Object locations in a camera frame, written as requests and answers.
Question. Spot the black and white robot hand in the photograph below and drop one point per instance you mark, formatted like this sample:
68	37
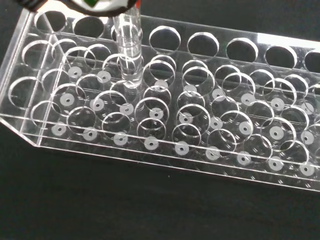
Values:
100	10

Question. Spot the clear acrylic test tube rack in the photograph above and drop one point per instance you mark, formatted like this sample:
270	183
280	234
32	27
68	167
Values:
190	112

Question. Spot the black bench cloth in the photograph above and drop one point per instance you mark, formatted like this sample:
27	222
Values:
100	205

